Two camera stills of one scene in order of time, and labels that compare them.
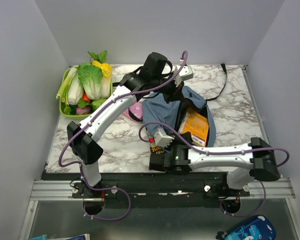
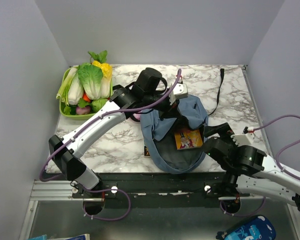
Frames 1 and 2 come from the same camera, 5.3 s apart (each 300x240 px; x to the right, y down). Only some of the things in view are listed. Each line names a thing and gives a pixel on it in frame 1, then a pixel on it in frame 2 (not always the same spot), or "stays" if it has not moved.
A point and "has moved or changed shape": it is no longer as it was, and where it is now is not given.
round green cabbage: [96, 103] stays
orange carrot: [85, 97] stays
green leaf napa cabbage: [91, 77] stays
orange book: [194, 122] has moved or changed shape
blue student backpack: [170, 110] has moved or changed shape
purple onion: [85, 110] stays
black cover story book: [155, 150] -> [146, 152]
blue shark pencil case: [259, 228] stays
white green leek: [71, 90] stays
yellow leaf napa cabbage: [99, 59] stays
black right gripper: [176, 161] -> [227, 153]
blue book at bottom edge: [83, 237] stays
